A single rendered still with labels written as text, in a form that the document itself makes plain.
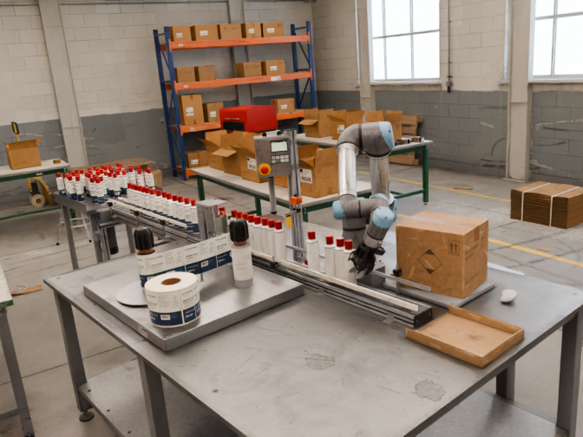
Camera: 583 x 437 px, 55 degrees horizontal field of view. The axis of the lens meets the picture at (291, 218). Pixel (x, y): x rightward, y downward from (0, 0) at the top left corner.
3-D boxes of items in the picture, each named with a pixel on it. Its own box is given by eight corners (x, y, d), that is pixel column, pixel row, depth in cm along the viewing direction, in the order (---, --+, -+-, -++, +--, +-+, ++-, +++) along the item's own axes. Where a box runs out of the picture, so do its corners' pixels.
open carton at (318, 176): (278, 194, 450) (273, 149, 440) (325, 183, 479) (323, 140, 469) (307, 202, 420) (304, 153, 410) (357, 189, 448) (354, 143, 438)
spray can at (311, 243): (306, 274, 250) (303, 231, 245) (314, 271, 253) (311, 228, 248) (314, 277, 246) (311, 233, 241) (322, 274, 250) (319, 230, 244)
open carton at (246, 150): (231, 180, 523) (226, 140, 513) (271, 172, 547) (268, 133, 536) (252, 185, 492) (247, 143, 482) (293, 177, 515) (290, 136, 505)
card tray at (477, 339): (406, 337, 198) (405, 328, 197) (448, 313, 214) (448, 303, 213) (481, 368, 175) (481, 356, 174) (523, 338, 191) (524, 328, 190)
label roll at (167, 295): (139, 322, 215) (133, 288, 211) (172, 302, 232) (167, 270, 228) (180, 330, 206) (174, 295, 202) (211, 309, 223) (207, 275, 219)
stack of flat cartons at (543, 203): (508, 218, 602) (509, 189, 593) (536, 207, 632) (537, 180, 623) (566, 230, 551) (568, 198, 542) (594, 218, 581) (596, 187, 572)
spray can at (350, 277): (342, 287, 234) (339, 240, 228) (350, 283, 237) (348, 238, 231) (350, 290, 230) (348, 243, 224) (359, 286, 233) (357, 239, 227)
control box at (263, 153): (257, 174, 274) (253, 135, 269) (291, 171, 275) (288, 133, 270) (258, 178, 264) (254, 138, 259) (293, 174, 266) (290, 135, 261)
